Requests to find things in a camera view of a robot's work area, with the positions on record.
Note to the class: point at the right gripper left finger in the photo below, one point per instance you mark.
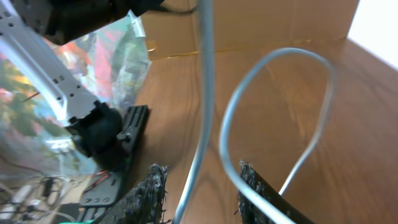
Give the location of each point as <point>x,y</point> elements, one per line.
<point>143,204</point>

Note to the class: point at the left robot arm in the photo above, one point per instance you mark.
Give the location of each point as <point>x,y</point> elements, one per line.
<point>27,28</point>

